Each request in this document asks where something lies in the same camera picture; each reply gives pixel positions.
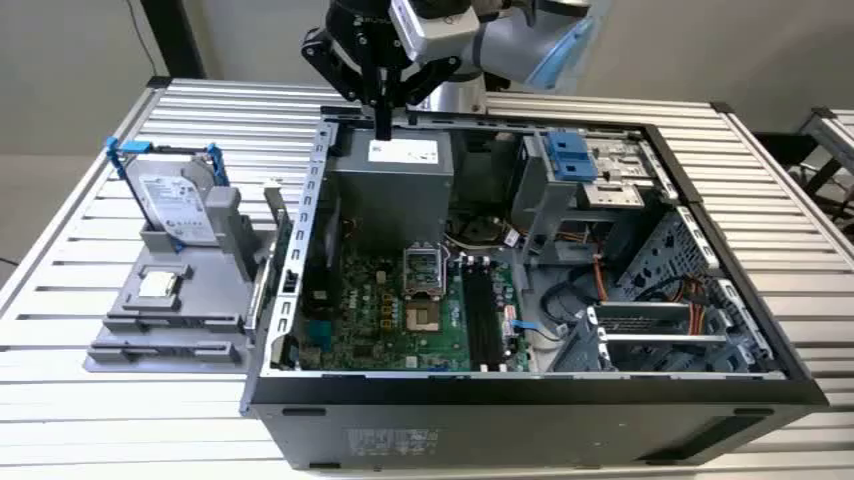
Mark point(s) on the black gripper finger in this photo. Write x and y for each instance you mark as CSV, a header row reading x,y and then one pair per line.
x,y
428,80
334,65

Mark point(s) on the RAM stick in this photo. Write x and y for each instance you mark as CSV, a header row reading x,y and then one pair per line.
x,y
181,320
168,350

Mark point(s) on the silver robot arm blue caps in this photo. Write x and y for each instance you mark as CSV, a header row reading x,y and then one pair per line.
x,y
515,50

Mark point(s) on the black RAM slot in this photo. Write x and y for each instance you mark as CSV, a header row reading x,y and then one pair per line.
x,y
489,310
472,310
480,310
497,310

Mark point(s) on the grey power supply unit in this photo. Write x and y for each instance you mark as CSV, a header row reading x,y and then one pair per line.
x,y
394,200

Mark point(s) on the blue plastic drive latch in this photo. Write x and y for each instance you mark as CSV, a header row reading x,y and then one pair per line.
x,y
568,160

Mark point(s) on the round black speaker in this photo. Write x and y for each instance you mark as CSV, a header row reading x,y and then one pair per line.
x,y
480,231

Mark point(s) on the blue disk carrier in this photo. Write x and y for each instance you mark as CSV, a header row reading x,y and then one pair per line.
x,y
137,146

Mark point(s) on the silver hard disk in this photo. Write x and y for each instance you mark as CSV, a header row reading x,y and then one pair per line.
x,y
170,200

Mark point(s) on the black case fan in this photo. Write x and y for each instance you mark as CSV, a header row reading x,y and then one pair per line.
x,y
328,260

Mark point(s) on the grey parts rack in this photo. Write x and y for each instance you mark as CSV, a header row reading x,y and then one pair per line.
x,y
194,270

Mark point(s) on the CPU socket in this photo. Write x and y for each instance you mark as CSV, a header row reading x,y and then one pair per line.
x,y
424,317

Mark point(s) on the silver CPU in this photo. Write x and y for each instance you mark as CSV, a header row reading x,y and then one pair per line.
x,y
160,285

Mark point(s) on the blue rear port block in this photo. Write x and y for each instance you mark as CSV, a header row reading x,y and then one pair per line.
x,y
321,336

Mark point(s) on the green motherboard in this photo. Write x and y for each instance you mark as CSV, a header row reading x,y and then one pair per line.
x,y
364,345

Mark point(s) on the neighbouring metal table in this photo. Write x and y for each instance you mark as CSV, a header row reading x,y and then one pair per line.
x,y
835,127

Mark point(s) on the grey metal disk bay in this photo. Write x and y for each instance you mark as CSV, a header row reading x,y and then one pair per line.
x,y
668,339

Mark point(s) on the black open PC case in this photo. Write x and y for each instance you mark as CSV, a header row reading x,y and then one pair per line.
x,y
468,430

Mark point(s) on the black post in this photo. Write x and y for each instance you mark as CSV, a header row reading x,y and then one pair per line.
x,y
177,40

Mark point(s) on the graphics card with bracket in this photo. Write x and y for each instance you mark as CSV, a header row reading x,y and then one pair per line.
x,y
284,235

